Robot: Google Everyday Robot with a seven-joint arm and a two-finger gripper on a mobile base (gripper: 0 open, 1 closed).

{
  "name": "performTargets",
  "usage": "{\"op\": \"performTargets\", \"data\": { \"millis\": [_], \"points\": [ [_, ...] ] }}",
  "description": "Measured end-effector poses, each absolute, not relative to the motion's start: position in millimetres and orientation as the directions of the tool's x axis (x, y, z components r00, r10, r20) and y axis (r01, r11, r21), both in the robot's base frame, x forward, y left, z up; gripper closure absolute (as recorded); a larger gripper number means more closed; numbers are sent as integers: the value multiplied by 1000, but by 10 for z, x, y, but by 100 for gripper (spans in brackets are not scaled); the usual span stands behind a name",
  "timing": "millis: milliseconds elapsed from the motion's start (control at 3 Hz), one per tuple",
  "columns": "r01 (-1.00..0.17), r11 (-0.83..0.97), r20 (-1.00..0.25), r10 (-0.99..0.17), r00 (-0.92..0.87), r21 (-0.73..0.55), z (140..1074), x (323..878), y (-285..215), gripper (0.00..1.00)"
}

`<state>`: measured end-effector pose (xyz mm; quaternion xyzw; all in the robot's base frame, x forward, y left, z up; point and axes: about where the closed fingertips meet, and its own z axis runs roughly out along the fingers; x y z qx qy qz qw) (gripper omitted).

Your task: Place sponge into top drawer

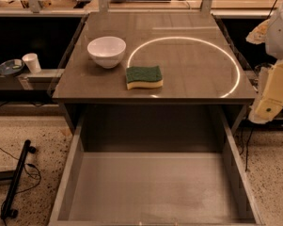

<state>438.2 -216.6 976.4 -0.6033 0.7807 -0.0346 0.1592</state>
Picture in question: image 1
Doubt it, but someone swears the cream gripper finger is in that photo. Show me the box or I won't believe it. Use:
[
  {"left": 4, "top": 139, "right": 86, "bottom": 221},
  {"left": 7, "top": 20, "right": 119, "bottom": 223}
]
[
  {"left": 245, "top": 19, "right": 270, "bottom": 44},
  {"left": 248, "top": 60, "right": 283, "bottom": 124}
]

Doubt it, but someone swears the black cable on floor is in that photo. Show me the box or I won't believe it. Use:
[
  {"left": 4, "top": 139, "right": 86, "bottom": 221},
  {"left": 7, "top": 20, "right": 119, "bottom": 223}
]
[{"left": 0, "top": 137, "right": 42, "bottom": 226}]

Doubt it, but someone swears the white paper cup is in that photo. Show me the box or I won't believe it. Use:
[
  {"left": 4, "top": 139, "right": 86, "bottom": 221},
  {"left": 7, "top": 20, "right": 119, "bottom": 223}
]
[{"left": 22, "top": 53, "right": 41, "bottom": 73}]

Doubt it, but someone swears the white bowl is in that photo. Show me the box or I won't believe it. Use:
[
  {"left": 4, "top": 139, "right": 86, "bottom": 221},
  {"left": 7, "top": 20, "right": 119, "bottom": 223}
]
[{"left": 87, "top": 36, "right": 126, "bottom": 69}]

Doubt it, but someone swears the green and yellow sponge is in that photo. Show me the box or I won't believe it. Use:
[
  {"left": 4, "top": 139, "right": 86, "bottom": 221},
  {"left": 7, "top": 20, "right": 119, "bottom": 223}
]
[{"left": 126, "top": 66, "right": 163, "bottom": 90}]

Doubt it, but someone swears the dark plate with items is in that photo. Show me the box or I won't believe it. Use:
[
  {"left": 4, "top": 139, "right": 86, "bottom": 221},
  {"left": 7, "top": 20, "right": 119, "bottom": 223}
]
[{"left": 0, "top": 59, "right": 24, "bottom": 76}]

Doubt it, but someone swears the black bar on floor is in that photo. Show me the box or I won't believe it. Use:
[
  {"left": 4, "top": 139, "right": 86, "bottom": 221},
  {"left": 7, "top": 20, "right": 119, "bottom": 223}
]
[{"left": 0, "top": 139, "right": 36, "bottom": 220}]

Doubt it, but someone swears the low shelf on left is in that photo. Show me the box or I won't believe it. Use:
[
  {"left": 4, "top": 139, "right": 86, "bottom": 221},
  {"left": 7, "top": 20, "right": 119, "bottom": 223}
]
[{"left": 0, "top": 69, "right": 64, "bottom": 90}]

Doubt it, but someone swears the grey cabinet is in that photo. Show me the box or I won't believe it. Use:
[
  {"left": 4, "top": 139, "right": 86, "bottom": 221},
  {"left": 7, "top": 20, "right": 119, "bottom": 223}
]
[{"left": 53, "top": 11, "right": 256, "bottom": 127}]

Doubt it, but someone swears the open grey top drawer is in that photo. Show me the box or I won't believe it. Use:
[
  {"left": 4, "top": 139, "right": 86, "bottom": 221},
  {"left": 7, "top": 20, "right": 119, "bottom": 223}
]
[{"left": 48, "top": 105, "right": 263, "bottom": 226}]

